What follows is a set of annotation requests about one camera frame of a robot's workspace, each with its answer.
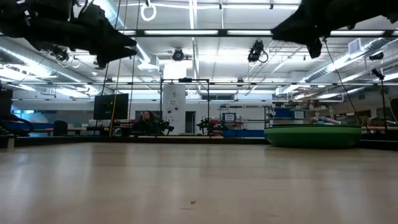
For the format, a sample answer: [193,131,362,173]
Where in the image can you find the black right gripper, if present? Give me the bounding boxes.
[271,0,374,60]

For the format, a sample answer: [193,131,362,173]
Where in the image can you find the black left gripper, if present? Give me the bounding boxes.
[0,0,138,68]

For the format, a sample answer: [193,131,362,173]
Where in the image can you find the white air vent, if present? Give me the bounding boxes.
[348,37,363,55]

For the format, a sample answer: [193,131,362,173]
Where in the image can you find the black computer monitor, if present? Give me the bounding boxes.
[93,93,129,121]

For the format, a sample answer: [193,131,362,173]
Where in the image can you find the black overhead beam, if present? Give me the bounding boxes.
[118,29,398,39]

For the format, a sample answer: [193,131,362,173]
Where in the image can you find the person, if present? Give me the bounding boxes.
[131,110,160,136]

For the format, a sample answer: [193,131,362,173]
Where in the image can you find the white column cabinet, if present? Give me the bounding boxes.
[162,84,187,136]

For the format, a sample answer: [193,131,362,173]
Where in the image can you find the black chair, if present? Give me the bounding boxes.
[53,119,69,135]

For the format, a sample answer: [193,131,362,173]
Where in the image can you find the teal green plastic plate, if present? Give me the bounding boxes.
[264,132,363,149]

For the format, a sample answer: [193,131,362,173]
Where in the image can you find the blue storage bins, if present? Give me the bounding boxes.
[221,129,266,138]

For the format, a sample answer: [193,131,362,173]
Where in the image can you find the black hanging cable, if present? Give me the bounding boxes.
[127,0,141,121]
[99,63,110,97]

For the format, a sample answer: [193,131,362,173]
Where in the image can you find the white cable ring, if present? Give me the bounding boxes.
[140,2,157,22]

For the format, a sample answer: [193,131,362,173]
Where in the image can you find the yellow hanging cable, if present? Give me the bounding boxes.
[108,58,123,137]

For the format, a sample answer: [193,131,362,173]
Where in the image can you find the black ceiling camera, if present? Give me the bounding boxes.
[172,47,185,62]
[49,46,70,62]
[247,39,269,64]

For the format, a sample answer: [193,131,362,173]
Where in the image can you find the thin black slanted cable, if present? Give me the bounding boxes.
[322,37,371,133]

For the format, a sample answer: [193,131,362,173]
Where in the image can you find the black stand with camera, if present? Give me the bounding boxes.
[371,68,390,134]

